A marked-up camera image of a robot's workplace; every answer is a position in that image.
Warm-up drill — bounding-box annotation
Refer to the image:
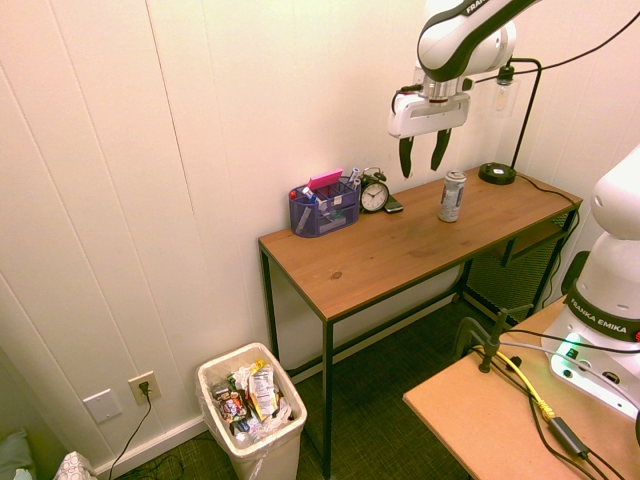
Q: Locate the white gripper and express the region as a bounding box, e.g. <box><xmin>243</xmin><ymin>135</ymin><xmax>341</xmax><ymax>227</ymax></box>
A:
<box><xmin>387</xmin><ymin>83</ymin><xmax>472</xmax><ymax>180</ymax></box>

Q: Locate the silver drink can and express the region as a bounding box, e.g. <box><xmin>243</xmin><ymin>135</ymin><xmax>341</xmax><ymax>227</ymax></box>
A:
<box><xmin>437</xmin><ymin>169</ymin><xmax>468</xmax><ymax>224</ymax></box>

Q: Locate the white trash bin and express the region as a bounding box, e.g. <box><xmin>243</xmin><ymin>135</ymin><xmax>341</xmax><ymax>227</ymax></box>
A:
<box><xmin>195</xmin><ymin>342</ymin><xmax>308</xmax><ymax>480</ymax></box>

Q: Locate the black twin bell alarm clock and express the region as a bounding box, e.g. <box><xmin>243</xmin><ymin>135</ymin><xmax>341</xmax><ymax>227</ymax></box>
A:
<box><xmin>359</xmin><ymin>166</ymin><xmax>391</xmax><ymax>214</ymax></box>

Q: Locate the black desk lamp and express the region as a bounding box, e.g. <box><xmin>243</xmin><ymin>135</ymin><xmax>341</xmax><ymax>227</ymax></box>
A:
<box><xmin>477</xmin><ymin>56</ymin><xmax>544</xmax><ymax>186</ymax></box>

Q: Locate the pink sticky note pad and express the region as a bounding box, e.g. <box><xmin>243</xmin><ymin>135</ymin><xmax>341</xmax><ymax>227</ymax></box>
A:
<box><xmin>307</xmin><ymin>168</ymin><xmax>345</xmax><ymax>191</ymax></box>

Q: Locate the blue mesh desk organizer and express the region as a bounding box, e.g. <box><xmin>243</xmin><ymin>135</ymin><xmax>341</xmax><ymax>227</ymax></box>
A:
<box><xmin>288</xmin><ymin>176</ymin><xmax>362</xmax><ymax>239</ymax></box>

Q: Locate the black clamp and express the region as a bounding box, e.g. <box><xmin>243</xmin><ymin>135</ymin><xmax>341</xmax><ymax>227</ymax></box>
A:
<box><xmin>452</xmin><ymin>303</ymin><xmax>535</xmax><ymax>375</ymax></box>

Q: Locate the light wooden robot table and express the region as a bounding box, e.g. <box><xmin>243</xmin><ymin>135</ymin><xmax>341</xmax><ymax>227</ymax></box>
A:
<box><xmin>402</xmin><ymin>295</ymin><xmax>640</xmax><ymax>480</ymax></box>

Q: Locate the yellow snack wrapper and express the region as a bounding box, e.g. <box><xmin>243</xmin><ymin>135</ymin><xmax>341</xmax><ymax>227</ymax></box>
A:
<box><xmin>247</xmin><ymin>359</ymin><xmax>277</xmax><ymax>422</ymax></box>

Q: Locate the black adapter box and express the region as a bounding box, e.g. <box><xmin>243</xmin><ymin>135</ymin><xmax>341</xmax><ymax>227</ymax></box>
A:
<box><xmin>548</xmin><ymin>416</ymin><xmax>591</xmax><ymax>460</ymax></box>

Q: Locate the white patterned cloth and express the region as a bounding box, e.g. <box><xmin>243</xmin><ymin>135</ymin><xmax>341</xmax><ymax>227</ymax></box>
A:
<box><xmin>52</xmin><ymin>450</ymin><xmax>98</xmax><ymax>480</ymax></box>

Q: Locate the teal cushion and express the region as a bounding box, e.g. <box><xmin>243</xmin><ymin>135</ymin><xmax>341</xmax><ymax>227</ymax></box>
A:
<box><xmin>0</xmin><ymin>427</ymin><xmax>37</xmax><ymax>480</ymax></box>

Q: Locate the wooden desk with black frame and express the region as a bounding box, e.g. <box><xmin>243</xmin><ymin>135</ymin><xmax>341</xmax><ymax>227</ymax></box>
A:
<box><xmin>258</xmin><ymin>166</ymin><xmax>584</xmax><ymax>480</ymax></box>

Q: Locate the black lamp cord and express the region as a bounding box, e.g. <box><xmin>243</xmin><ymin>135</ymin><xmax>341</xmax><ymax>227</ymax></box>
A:
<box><xmin>514</xmin><ymin>172</ymin><xmax>581</xmax><ymax>307</ymax></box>

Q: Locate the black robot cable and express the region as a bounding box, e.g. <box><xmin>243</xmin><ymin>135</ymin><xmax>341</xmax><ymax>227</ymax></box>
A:
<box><xmin>471</xmin><ymin>8</ymin><xmax>640</xmax><ymax>84</ymax></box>

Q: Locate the yellow ethernet cable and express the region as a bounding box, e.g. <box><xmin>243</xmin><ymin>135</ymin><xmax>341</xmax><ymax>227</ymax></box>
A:
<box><xmin>471</xmin><ymin>344</ymin><xmax>556</xmax><ymax>420</ymax></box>

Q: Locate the grey cable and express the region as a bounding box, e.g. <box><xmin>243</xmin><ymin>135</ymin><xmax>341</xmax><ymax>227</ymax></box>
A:
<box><xmin>497</xmin><ymin>340</ymin><xmax>640</xmax><ymax>414</ymax></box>

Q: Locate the wall power outlet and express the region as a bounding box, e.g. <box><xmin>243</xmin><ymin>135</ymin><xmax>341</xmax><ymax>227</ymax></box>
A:
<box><xmin>127</xmin><ymin>370</ymin><xmax>163</xmax><ymax>406</ymax></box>

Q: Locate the black power cord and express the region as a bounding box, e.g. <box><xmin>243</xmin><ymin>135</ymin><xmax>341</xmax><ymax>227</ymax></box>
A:
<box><xmin>107</xmin><ymin>381</ymin><xmax>153</xmax><ymax>480</ymax></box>

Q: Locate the white blank wall plate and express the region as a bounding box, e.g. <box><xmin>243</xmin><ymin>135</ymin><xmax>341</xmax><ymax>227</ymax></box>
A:
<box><xmin>82</xmin><ymin>388</ymin><xmax>124</xmax><ymax>425</ymax></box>

